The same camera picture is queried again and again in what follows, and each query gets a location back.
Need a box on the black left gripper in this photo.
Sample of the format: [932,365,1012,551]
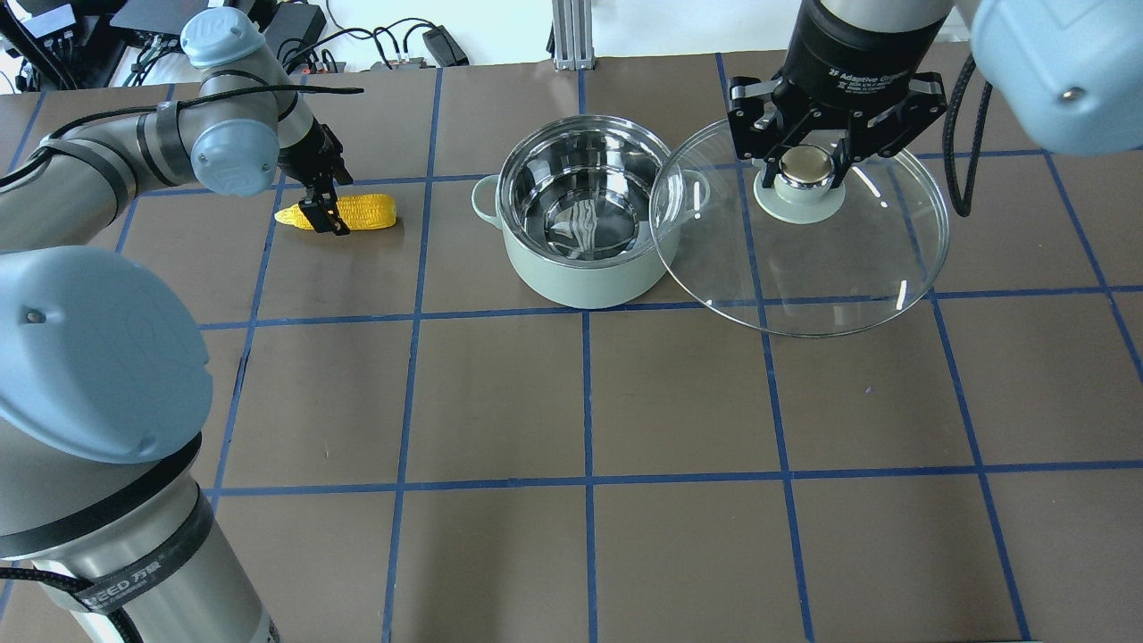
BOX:
[278,121,351,236]

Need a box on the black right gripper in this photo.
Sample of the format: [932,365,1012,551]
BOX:
[728,1,948,186]

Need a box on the yellow corn cob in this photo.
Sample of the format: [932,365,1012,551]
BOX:
[273,194,397,231]

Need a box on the glass pot lid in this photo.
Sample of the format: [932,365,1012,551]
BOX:
[649,121,950,338]

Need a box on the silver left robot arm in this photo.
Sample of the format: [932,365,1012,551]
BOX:
[1,5,351,642]

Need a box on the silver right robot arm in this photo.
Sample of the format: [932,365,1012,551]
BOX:
[728,1,1142,178]

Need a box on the pale green cooking pot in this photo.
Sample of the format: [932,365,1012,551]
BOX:
[471,114,678,310]

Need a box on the black electronics box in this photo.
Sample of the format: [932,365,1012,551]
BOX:
[263,3,327,61]

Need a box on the black power adapter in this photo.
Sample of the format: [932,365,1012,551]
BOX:
[423,25,470,69]

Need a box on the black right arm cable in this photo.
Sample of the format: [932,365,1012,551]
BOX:
[943,54,993,218]

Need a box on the aluminium frame post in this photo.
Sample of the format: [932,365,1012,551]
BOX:
[547,0,597,71]

